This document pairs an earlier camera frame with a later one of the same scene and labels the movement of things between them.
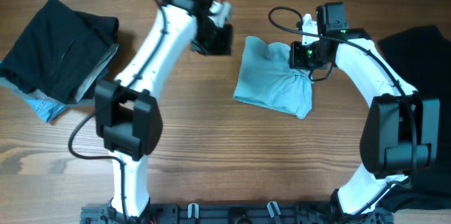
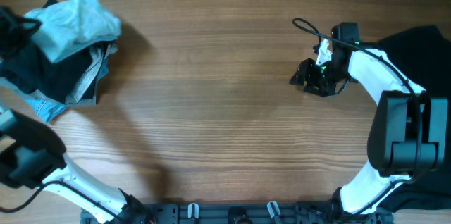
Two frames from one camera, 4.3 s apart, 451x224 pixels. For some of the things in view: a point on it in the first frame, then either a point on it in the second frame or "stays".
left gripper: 221,44 → 20,32
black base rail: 238,214 stays
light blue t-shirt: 266,79 → 72,23
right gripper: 295,58 → 305,72
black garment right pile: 423,56 stays
